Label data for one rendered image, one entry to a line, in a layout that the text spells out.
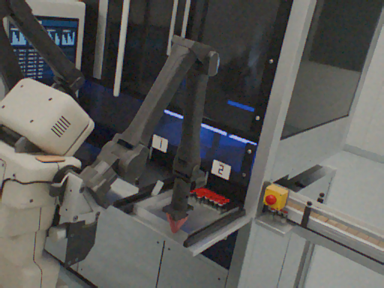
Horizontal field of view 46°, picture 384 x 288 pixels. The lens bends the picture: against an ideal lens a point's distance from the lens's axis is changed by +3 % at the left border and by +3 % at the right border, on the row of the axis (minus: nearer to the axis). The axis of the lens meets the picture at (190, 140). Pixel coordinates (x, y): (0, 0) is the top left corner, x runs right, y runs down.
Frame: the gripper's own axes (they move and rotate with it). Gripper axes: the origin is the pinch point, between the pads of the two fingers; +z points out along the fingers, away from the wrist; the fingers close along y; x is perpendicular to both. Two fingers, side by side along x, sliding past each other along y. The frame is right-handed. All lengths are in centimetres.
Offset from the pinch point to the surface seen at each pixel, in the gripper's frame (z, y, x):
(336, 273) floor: 88, 185, -18
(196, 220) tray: 1.8, 15.6, 1.3
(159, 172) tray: 1, 37, 39
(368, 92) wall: 0, 497, 73
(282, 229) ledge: 1.9, 39.9, -23.4
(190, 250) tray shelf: 2.5, -1.8, -9.4
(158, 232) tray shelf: 2.3, -1.9, 5.1
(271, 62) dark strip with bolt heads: -60, 37, -4
